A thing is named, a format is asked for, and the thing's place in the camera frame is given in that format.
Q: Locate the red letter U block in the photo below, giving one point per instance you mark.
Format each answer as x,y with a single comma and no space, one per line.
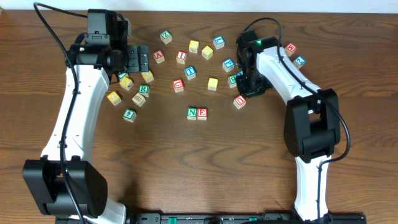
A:
178,85

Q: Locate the yellow letter O block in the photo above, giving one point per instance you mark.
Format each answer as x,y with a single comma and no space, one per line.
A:
147,76

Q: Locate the green letter Z block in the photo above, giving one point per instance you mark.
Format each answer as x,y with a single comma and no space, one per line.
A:
166,37

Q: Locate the yellow letter G block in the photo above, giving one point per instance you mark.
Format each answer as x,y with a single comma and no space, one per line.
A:
114,98

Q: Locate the red letter A block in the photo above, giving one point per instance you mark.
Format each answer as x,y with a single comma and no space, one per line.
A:
159,56

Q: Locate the pineapple B wooden block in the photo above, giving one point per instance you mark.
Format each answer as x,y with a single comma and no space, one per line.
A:
138,99

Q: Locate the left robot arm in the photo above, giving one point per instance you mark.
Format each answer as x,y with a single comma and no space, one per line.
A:
63,181

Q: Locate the green letter V block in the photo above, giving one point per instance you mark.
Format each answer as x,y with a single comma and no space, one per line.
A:
122,75

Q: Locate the red letter E block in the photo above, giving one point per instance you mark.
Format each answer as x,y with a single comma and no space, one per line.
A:
202,113

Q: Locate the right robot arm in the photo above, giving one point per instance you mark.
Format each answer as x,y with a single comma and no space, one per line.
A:
311,128

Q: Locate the blue letter P block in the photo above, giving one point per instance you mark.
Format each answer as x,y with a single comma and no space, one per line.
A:
228,65

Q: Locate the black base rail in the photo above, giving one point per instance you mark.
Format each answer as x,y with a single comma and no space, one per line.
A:
268,217

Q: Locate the blue letter T block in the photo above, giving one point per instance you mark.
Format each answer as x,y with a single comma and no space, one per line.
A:
190,72

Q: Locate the yellow block with animal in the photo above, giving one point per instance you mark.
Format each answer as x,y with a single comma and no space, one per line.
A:
207,52

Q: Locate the green letter B block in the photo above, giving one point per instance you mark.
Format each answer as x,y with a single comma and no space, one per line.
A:
232,81

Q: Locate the blue number 2 block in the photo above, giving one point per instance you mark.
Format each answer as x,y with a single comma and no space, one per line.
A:
299,62

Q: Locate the green letter R block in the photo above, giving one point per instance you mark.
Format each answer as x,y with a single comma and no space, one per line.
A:
144,90

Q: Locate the yellow block back row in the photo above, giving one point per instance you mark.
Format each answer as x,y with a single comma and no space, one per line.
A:
193,46

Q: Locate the yellow letter K block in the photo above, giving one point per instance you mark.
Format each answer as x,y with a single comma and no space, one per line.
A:
126,83

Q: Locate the yellow letter S block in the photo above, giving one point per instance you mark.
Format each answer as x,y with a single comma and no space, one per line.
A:
212,84

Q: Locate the green letter N block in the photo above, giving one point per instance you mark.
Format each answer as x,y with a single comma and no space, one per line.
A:
192,113

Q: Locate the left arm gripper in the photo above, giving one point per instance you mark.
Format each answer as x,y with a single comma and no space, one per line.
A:
137,58

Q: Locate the red letter I block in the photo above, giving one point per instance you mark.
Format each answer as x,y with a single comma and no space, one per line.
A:
181,57

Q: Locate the red letter M block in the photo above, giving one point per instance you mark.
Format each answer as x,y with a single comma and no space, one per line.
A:
290,49

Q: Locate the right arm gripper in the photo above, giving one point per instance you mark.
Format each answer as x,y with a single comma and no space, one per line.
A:
252,88

